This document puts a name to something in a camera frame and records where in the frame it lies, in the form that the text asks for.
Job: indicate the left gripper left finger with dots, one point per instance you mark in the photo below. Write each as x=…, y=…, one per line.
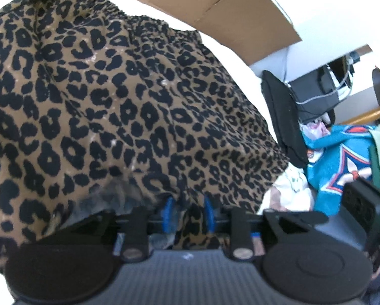
x=137, y=229

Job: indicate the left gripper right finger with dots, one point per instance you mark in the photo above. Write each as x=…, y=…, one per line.
x=235, y=225

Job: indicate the leopard print skirt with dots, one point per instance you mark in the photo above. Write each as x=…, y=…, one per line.
x=113, y=117

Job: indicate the teal printed jersey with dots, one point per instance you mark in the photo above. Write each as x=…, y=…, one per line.
x=336, y=159

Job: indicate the grey storage box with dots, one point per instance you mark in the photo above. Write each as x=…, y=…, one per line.
x=315, y=93

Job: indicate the folded black garment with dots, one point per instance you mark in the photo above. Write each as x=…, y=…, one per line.
x=284, y=118

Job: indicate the brown cardboard sheet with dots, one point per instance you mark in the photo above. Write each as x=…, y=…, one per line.
x=253, y=29

